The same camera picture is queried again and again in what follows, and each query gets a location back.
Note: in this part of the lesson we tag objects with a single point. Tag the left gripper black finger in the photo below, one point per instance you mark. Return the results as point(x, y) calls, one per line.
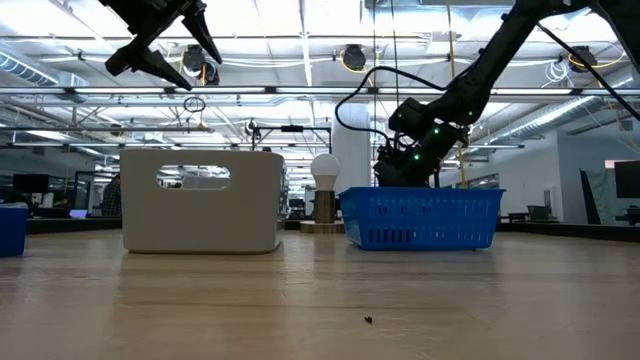
point(142, 60)
point(202, 30)

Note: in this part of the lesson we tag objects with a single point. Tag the blue rectangular bar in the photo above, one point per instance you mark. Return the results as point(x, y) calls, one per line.
point(12, 230)

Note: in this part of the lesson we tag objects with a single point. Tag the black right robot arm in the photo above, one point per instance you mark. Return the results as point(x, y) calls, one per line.
point(480, 85)

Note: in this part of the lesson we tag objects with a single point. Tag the white building column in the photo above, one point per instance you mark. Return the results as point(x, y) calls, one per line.
point(352, 160)

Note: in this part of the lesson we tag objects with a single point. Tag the blue plastic basket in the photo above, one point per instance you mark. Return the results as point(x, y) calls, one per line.
point(425, 215)

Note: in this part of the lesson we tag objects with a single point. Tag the white bulb on wooden stand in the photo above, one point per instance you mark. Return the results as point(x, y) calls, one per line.
point(325, 172)

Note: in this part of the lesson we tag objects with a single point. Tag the person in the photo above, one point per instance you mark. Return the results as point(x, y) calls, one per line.
point(112, 197)

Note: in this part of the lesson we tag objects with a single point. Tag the grey plastic bin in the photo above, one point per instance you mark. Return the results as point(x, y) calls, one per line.
point(200, 220)

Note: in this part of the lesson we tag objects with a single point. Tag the dark leaning panel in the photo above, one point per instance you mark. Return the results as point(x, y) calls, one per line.
point(590, 200)

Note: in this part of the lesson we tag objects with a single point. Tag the black background rig frame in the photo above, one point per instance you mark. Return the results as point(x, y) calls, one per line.
point(292, 128)

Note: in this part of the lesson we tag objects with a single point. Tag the black aluminium table frame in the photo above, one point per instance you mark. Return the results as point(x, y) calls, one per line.
point(575, 230)

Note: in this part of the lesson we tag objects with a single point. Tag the black wall screen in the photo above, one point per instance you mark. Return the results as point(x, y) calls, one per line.
point(627, 179)

